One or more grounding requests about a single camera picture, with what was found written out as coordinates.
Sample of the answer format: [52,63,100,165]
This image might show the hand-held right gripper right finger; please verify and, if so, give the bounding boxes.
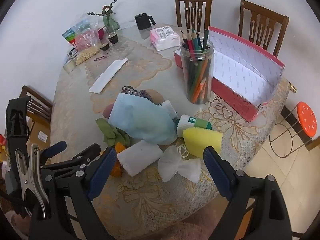
[202,146,293,240]

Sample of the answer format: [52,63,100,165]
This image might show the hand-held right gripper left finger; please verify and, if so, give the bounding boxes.
[29,146,118,240]

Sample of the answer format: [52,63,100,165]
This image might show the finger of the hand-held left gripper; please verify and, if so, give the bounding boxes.
[41,144,102,178]
[40,141,67,164]

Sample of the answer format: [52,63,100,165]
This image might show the green cloth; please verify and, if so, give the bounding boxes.
[95,118,132,147]

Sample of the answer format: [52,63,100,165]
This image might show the yellow sponge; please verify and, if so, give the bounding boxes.
[182,127,223,158]

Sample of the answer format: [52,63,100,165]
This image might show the pink makeup sponge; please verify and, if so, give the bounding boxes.
[103,104,114,120]

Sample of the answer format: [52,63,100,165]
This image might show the light blue cloth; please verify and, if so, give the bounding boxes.
[108,92,178,145]

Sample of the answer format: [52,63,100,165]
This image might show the black white patterned pouch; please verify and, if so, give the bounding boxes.
[122,86,139,97]

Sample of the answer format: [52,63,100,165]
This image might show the purple knit cloth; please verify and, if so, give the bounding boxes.
[136,89,153,103]

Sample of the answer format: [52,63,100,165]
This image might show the beige makeup sponge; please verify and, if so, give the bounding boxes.
[149,91,164,105]

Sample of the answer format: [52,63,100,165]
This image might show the red paper-lined cardboard box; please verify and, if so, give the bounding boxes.
[174,26,285,123]

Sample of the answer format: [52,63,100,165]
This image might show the brown cardboard box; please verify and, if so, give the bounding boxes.
[25,117,52,153]

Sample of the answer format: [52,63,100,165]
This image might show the pile of colourful boxes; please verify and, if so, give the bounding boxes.
[0,133,8,165]

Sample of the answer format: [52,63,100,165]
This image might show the orange cloth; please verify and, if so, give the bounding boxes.
[111,142,125,178]

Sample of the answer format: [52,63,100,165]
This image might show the white rolled towel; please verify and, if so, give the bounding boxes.
[117,140,163,177]

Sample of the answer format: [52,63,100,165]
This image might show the white mesh cloth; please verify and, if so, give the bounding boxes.
[157,145,202,183]

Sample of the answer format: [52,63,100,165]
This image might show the person's pink fuzzy clothing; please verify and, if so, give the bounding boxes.
[147,200,233,240]

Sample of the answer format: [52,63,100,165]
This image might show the white folded cloth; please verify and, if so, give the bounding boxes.
[160,99,177,119]

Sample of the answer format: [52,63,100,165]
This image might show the white paper strip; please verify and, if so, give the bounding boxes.
[88,57,128,94]

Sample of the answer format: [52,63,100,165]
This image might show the clear plastic jar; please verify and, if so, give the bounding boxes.
[180,39,215,105]

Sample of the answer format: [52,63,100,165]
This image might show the clear bag of beans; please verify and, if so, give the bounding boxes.
[75,45,101,65]

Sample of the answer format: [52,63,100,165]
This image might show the colourful printed packet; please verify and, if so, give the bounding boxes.
[62,29,78,48]

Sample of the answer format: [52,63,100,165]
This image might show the clear bag of pink pieces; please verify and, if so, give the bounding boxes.
[71,14,100,52]

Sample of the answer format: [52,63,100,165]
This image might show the glass jar of coloured pencils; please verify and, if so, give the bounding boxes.
[180,28,213,103]

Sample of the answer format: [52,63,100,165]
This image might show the pink white tissue pack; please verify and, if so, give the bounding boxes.
[149,26,181,52]

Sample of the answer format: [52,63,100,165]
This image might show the green glass vase with flowers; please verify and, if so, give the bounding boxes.
[87,0,121,18]

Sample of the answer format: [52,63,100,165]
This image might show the black mug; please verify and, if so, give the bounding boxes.
[134,13,156,30]

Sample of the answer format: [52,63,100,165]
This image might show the cream hair ties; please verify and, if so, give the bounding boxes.
[176,144,190,159]

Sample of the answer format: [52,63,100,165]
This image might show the orange wire stool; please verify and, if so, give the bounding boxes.
[269,101,317,158]

